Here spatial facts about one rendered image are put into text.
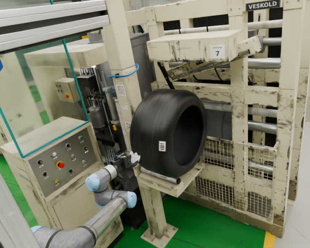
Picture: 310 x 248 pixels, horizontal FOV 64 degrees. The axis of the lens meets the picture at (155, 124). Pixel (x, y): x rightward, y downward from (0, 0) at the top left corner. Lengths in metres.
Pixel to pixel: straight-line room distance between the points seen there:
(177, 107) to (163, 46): 0.47
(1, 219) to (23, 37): 0.23
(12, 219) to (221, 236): 2.37
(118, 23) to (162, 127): 0.71
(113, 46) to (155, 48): 0.30
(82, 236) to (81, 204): 1.17
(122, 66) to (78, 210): 1.18
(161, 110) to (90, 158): 0.88
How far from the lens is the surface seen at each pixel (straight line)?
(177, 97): 1.53
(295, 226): 2.76
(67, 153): 1.98
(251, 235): 2.61
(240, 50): 1.65
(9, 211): 0.30
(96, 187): 1.25
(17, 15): 0.39
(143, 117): 1.52
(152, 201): 2.23
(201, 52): 1.61
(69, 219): 2.13
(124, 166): 1.36
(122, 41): 1.69
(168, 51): 1.74
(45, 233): 1.02
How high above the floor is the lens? 2.00
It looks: 25 degrees down
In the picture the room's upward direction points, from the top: 10 degrees counter-clockwise
